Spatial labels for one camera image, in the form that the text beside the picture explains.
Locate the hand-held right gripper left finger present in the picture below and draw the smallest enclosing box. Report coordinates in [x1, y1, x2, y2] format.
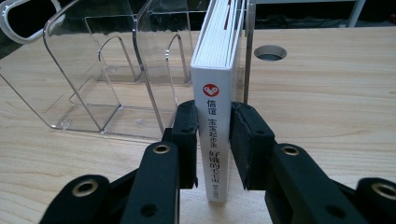
[120, 100, 200, 224]

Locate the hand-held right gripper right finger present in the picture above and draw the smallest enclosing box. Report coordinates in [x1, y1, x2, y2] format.
[229, 101, 370, 224]

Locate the white book with green leaf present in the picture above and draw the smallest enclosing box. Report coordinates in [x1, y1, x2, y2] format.
[190, 0, 248, 203]

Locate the clear acrylic book holder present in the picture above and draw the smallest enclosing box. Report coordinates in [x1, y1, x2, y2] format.
[0, 0, 257, 142]

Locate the round table cable hole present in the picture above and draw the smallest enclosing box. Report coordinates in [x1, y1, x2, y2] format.
[253, 44, 289, 63]

